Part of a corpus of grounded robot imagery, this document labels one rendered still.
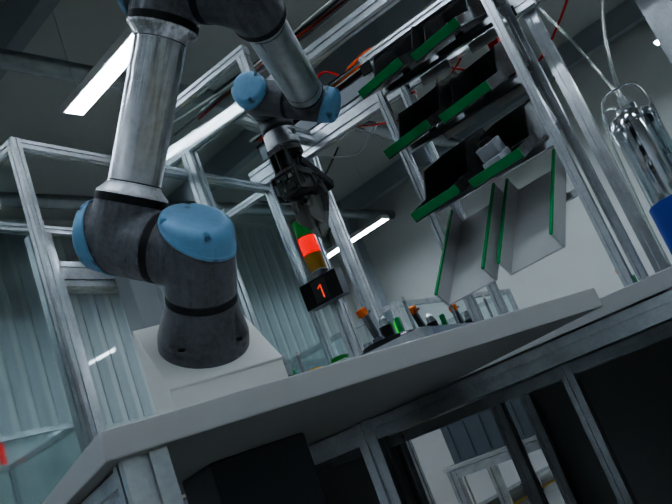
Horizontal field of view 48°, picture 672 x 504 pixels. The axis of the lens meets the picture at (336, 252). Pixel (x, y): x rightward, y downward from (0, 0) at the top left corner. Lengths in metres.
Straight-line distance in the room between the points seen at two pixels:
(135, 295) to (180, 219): 1.51
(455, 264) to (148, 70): 0.80
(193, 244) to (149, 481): 0.46
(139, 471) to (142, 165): 0.60
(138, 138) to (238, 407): 0.58
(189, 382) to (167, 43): 0.53
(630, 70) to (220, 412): 12.23
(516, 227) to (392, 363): 0.83
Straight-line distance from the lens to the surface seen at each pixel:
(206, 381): 1.21
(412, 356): 0.90
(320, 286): 1.98
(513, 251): 1.60
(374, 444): 1.53
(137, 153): 1.24
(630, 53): 12.89
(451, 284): 1.64
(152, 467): 0.77
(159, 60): 1.26
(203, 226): 1.16
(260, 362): 1.23
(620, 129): 2.39
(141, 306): 2.67
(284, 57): 1.37
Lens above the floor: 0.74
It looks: 16 degrees up
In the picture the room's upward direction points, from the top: 21 degrees counter-clockwise
